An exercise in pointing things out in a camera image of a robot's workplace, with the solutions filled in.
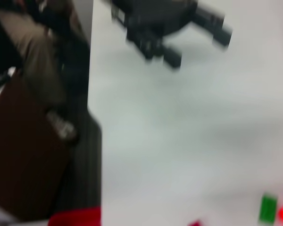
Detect red object beside table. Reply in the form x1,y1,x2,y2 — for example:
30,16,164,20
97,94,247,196
48,206,102,226

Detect green toy brick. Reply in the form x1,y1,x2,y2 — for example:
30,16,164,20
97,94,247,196
258,194,278,224

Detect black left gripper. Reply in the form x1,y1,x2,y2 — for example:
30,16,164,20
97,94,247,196
110,0,233,69

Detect brown cardboard box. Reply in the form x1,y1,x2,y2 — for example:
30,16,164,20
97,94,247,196
0,69,74,222

